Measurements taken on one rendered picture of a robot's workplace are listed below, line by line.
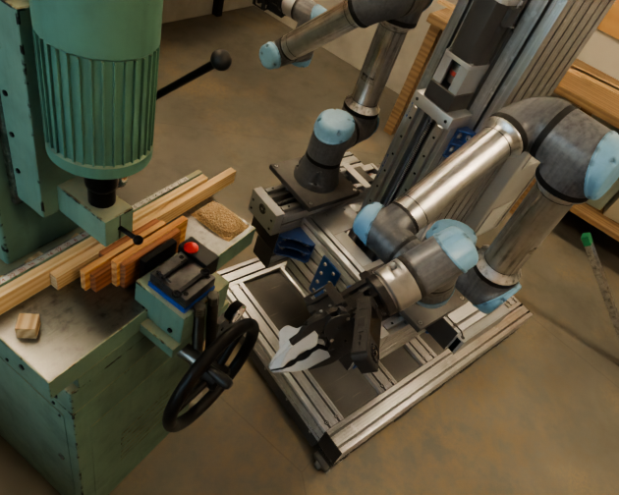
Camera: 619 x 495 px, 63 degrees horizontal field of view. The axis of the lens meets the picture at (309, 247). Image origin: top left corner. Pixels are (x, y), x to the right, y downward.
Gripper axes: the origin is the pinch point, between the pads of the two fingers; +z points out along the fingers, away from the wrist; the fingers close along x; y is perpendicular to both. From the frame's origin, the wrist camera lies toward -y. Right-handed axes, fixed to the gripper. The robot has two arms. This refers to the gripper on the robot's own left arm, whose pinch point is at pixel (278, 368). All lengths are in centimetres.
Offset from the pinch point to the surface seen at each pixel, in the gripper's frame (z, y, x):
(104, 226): 16.8, 37.6, 19.4
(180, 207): 6, 61, 6
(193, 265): 7.3, 35.2, 3.7
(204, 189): -1, 66, 5
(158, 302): 16.5, 31.8, 2.4
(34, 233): 36, 61, 18
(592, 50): -249, 208, -101
